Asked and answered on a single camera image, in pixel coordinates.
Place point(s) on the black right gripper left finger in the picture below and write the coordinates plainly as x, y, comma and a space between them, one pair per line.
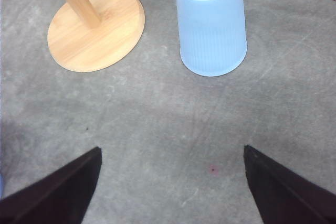
61, 197

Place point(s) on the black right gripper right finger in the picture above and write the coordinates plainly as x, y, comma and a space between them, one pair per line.
284, 198

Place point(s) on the blue cup image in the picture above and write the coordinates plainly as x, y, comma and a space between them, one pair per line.
213, 40

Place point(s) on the wooden mug tree stand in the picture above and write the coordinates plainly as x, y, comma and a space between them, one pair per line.
91, 35

